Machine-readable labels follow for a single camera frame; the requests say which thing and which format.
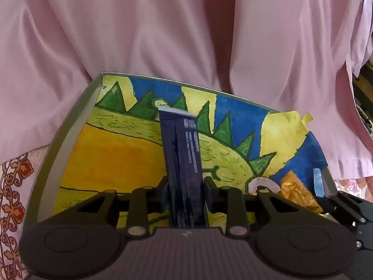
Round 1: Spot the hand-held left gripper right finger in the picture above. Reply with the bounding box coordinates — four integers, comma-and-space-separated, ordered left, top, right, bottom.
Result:
203, 176, 310, 238

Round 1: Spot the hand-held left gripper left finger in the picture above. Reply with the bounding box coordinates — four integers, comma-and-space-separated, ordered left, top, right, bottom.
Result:
60, 176, 171, 238

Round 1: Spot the pink cloth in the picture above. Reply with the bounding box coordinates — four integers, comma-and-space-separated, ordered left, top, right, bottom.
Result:
0, 0, 373, 181

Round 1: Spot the dark snack packet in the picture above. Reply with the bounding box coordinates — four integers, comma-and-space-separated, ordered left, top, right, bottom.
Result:
157, 106, 210, 229

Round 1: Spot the grey cardboard box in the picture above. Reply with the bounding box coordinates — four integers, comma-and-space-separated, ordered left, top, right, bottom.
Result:
25, 71, 338, 231

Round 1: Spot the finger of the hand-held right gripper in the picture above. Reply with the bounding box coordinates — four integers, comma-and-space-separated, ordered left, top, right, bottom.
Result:
319, 191, 373, 226

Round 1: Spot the colourful painted paper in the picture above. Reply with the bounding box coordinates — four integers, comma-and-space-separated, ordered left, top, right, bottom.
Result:
54, 75, 328, 228

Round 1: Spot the dark wooden furniture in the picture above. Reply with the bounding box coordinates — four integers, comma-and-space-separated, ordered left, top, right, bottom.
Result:
351, 61, 373, 137

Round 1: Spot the golden foil wrapper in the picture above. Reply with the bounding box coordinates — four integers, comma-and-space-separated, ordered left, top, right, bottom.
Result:
275, 171, 324, 215

